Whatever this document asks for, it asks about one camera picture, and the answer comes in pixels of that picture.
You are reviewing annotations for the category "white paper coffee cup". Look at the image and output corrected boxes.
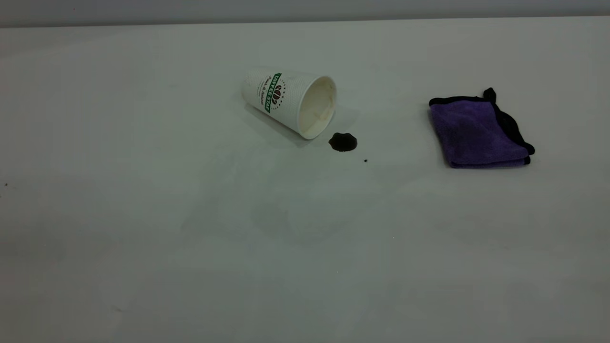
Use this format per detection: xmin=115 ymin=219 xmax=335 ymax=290
xmin=241 ymin=69 xmax=338 ymax=141

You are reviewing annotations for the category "dark coffee spill puddle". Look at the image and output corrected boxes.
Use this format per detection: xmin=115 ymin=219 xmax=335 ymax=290
xmin=329 ymin=132 xmax=358 ymax=152

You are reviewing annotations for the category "purple cloth with black trim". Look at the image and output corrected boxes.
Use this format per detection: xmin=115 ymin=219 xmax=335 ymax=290
xmin=428 ymin=88 xmax=535 ymax=169

